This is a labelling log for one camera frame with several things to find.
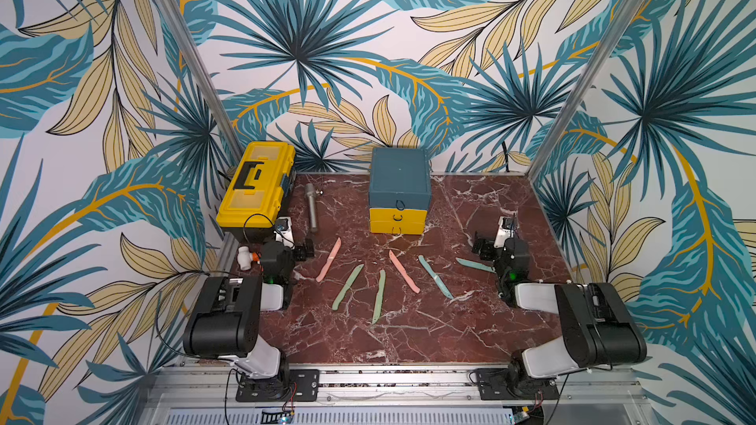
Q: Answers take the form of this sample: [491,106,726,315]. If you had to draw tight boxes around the teal knife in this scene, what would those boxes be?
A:
[419,255,454,299]
[456,258,495,273]

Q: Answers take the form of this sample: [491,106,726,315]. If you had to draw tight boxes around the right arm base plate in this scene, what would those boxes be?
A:
[470,368,560,401]

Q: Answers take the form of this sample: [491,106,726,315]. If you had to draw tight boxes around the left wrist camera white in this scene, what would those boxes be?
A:
[274,216,295,247]

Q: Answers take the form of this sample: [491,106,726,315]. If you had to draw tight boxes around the teal drawer cabinet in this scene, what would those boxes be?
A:
[368,148,431,211]

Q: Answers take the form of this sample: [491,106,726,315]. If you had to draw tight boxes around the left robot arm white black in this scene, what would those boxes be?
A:
[183,238,314,386]

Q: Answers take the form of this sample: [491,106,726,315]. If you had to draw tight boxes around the yellow drawer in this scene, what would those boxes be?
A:
[369,208,428,235]

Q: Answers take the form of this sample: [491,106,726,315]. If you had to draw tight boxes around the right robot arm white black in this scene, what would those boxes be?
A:
[472,236,648,401]

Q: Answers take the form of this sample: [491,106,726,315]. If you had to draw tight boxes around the green knife left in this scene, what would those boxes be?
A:
[332,264,364,311]

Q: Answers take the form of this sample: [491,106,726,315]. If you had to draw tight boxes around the grey metal cylinder tool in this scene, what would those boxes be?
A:
[305,183,323,233]

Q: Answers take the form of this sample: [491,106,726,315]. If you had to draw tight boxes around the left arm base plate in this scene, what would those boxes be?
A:
[235,369,320,403]

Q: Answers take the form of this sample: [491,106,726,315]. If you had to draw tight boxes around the white orange pipe fitting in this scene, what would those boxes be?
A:
[236,246,261,272]

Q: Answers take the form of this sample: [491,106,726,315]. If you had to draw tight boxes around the green knife right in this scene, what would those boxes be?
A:
[371,270,387,325]

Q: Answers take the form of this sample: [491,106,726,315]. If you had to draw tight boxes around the yellow black toolbox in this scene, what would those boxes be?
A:
[216,142,295,244]

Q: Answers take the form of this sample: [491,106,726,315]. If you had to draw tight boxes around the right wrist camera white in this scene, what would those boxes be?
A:
[494,216,518,248]

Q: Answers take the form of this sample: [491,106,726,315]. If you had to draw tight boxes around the green knife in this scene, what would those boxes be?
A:
[332,264,364,311]
[371,270,387,325]

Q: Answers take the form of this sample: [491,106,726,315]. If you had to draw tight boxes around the aluminium front rail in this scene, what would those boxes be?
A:
[136,363,657,424]

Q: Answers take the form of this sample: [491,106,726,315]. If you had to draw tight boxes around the pink knife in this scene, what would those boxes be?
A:
[316,238,342,283]
[389,251,421,293]

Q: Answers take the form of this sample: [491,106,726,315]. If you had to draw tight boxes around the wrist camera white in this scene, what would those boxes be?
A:
[494,216,518,248]
[274,216,295,247]

